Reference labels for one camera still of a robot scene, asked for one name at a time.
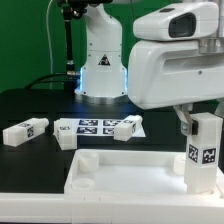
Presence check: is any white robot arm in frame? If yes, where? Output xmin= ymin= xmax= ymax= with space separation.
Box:
xmin=75 ymin=0 xmax=224 ymax=109

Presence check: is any black cable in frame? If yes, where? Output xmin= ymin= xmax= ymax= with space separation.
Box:
xmin=23 ymin=73 xmax=81 ymax=90

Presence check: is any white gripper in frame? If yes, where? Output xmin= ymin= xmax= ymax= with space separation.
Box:
xmin=128 ymin=41 xmax=224 ymax=136

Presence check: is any white front fence bar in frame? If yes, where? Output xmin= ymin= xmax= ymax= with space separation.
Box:
xmin=0 ymin=193 xmax=224 ymax=224

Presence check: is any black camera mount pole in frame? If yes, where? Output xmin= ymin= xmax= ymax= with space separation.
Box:
xmin=57 ymin=0 xmax=87 ymax=77

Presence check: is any white cable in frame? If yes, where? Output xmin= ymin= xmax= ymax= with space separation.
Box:
xmin=45 ymin=0 xmax=55 ymax=90

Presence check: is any paper sheet with markers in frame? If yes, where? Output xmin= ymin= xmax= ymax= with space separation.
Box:
xmin=59 ymin=118 xmax=145 ymax=138

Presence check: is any white desk top tray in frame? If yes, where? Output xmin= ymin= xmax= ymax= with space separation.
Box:
xmin=63 ymin=148 xmax=224 ymax=196

